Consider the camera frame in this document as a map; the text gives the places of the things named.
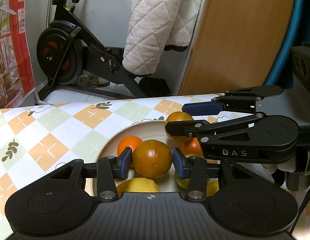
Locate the black exercise bike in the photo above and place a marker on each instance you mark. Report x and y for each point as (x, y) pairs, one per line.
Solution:
(67, 48)

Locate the wooden board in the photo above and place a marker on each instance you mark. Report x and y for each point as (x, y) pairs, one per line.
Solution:
(236, 44)

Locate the dark orange fruit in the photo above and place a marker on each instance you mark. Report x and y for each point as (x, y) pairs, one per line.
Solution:
(152, 159)

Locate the checkered floral tablecloth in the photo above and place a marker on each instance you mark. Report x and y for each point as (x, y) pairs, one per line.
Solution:
(36, 140)

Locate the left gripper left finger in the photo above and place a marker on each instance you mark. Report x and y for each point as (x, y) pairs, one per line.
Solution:
(108, 169)

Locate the beige round plate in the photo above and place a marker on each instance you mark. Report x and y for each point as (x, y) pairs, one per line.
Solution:
(151, 130)

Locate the red printed backdrop cloth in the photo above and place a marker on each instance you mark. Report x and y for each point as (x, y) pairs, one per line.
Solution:
(16, 74)

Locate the large yellow lemon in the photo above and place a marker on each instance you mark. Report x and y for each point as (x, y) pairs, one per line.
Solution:
(137, 185)

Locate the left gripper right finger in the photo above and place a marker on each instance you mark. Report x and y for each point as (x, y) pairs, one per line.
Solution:
(195, 170)

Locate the teal curtain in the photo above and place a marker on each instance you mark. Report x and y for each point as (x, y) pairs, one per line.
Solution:
(298, 31)

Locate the white quilted jacket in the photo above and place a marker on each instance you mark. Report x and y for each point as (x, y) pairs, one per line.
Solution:
(156, 26)

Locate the bright orange mandarin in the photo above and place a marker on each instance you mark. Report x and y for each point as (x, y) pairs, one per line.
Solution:
(191, 147)

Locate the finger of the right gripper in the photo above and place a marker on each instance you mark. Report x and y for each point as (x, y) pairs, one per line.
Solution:
(257, 132)
(238, 100)

